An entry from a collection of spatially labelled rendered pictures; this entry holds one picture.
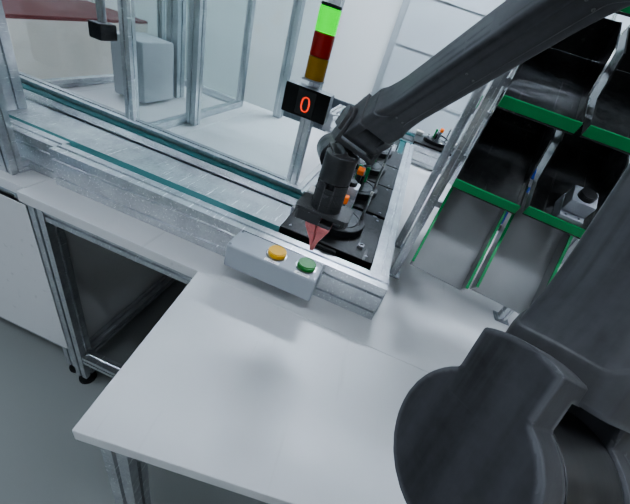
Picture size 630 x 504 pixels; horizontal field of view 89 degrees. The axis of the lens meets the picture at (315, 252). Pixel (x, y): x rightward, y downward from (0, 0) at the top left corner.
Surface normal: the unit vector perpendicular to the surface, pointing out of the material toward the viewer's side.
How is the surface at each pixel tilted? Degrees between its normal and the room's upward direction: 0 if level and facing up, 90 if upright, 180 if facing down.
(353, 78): 90
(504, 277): 45
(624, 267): 66
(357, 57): 90
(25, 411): 0
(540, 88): 25
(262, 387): 0
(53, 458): 0
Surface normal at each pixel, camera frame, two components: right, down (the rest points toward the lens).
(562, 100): 0.05, -0.52
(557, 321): -0.70, -0.61
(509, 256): -0.13, -0.24
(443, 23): -0.18, 0.55
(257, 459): 0.26, -0.77
